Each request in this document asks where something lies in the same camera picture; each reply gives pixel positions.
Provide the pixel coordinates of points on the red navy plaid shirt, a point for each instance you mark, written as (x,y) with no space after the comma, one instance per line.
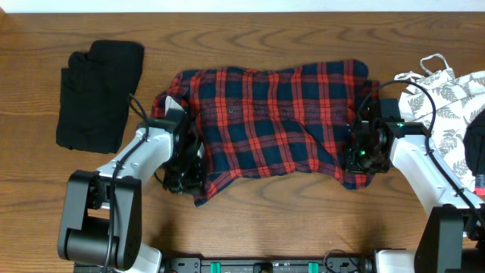
(257,124)

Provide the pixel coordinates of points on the red object at edge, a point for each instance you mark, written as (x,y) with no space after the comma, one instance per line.
(479,188)

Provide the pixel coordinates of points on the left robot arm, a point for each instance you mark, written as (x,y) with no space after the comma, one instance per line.
(101,224)

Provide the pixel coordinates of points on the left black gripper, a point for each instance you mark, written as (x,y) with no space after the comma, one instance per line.
(195,185)

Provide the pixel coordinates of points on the black folded garment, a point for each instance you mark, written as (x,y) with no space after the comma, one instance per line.
(94,97)

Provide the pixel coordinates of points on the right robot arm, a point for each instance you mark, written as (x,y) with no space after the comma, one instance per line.
(453,238)

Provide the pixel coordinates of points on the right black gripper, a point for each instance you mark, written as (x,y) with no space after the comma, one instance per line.
(352,167)

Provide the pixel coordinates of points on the white fern print cloth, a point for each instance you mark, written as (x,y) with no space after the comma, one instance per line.
(456,101)

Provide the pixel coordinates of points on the dark navy garment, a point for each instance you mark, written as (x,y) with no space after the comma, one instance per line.
(474,145)

